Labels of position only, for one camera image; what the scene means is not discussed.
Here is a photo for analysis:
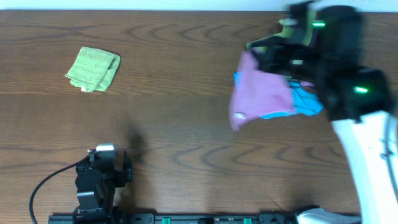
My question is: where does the purple cloth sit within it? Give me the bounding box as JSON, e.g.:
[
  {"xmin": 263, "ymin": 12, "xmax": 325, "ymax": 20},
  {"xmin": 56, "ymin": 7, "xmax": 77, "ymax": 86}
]
[{"xmin": 229, "ymin": 51, "xmax": 315, "ymax": 132}]

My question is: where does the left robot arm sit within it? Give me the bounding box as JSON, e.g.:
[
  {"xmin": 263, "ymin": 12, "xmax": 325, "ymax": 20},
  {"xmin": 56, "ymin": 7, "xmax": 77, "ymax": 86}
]
[{"xmin": 75, "ymin": 149, "xmax": 133, "ymax": 221}]

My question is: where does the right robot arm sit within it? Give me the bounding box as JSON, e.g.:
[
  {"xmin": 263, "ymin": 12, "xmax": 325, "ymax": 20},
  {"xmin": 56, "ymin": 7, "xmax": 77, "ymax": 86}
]
[{"xmin": 249, "ymin": 2, "xmax": 397, "ymax": 223}]

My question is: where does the crumpled green cloth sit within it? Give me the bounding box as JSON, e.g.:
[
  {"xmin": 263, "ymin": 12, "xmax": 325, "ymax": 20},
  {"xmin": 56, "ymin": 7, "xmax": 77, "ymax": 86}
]
[{"xmin": 246, "ymin": 9, "xmax": 317, "ymax": 52}]

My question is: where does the blue cloth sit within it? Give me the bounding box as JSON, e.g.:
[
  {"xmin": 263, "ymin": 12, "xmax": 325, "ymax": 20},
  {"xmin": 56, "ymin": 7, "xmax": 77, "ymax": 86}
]
[{"xmin": 233, "ymin": 72, "xmax": 324, "ymax": 120}]

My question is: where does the folded green cloth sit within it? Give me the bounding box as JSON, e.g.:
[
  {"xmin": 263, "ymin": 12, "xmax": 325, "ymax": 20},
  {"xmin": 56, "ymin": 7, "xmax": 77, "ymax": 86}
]
[{"xmin": 65, "ymin": 47, "xmax": 121, "ymax": 92}]

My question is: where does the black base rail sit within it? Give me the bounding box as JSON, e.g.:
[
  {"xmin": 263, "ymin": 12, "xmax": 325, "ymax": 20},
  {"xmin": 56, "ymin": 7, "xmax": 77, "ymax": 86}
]
[{"xmin": 48, "ymin": 207, "xmax": 298, "ymax": 224}]

